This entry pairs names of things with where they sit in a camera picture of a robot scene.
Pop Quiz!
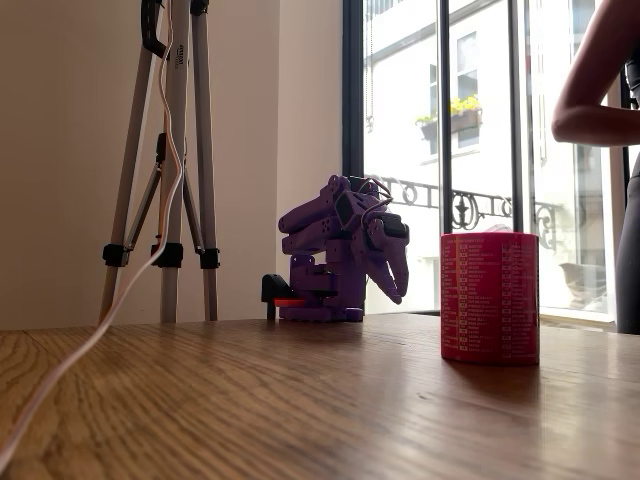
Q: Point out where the silver camera tripod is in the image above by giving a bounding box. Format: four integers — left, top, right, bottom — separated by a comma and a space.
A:
98, 0, 222, 324

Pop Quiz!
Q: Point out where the ornate black balcony railing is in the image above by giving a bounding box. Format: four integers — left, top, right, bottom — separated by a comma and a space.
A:
364, 173, 564, 252

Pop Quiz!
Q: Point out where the black orange table clamp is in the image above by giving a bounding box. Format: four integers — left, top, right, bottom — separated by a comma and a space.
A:
260, 273, 307, 322

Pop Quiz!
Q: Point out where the red printed cup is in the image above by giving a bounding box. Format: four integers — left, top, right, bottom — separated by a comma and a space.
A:
440, 231, 541, 367

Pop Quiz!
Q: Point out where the flower box with yellow flowers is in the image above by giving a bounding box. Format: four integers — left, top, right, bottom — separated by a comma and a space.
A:
414, 94, 484, 143

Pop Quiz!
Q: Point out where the orange cable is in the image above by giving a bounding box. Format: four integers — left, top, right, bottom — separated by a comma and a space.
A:
155, 0, 185, 251

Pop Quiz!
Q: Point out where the dark window frame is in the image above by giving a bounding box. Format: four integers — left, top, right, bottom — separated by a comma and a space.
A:
342, 0, 640, 326

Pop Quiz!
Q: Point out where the long white cable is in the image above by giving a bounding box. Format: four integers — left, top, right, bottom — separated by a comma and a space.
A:
0, 0, 187, 469

